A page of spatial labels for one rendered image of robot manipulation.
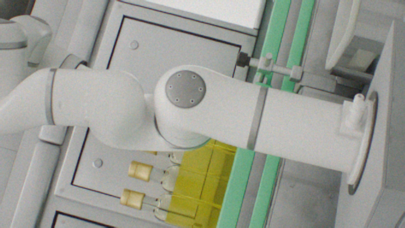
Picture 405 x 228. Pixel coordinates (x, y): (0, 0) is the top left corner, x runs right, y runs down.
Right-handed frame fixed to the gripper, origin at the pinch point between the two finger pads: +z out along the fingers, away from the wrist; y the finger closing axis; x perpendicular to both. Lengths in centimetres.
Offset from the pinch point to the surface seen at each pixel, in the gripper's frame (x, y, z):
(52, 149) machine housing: -14.0, -13.8, -14.7
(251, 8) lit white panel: 36.8, -13.7, 7.3
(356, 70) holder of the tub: 24.3, 15.8, 33.7
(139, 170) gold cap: -10.4, 1.0, 6.1
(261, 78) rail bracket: 16.3, 8.0, 18.4
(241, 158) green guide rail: -0.7, 12.7, 22.8
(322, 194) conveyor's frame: 0.5, 14.5, 39.0
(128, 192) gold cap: -15.3, 0.5, 6.4
